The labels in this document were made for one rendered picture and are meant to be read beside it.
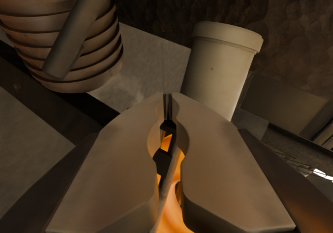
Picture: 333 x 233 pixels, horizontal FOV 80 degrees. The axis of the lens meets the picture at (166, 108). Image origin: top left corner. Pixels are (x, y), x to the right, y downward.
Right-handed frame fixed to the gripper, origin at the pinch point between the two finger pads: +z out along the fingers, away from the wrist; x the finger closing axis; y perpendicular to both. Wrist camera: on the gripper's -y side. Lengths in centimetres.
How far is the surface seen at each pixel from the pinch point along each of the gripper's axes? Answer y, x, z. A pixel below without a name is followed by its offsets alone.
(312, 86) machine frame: 9.4, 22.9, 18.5
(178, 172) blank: 10.6, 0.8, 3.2
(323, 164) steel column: 267, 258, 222
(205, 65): 0.3, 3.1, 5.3
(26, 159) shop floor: 57, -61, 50
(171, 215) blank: 16.4, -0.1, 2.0
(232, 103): 3.4, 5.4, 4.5
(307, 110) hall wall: 382, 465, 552
